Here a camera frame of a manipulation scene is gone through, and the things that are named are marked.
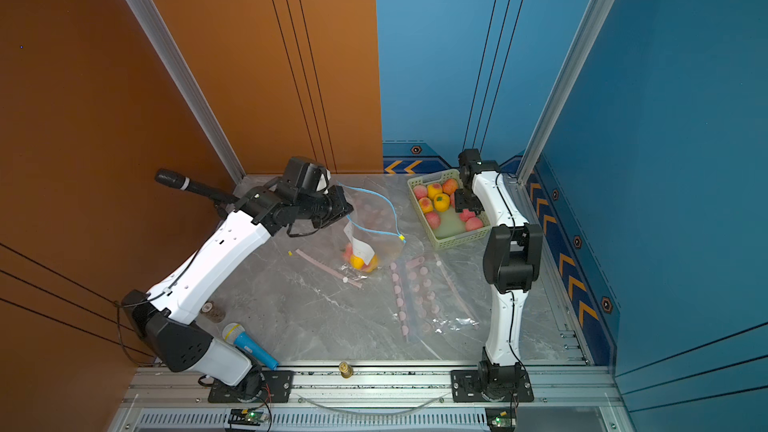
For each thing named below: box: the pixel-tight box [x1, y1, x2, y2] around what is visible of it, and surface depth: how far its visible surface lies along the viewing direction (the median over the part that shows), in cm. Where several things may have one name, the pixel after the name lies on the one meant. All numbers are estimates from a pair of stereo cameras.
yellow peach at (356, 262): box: [350, 254, 365, 270], surface depth 85 cm
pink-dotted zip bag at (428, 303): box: [390, 254, 480, 342], surface depth 88 cm
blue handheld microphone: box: [222, 322, 280, 371], surface depth 81 cm
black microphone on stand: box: [154, 168, 240, 217], surface depth 82 cm
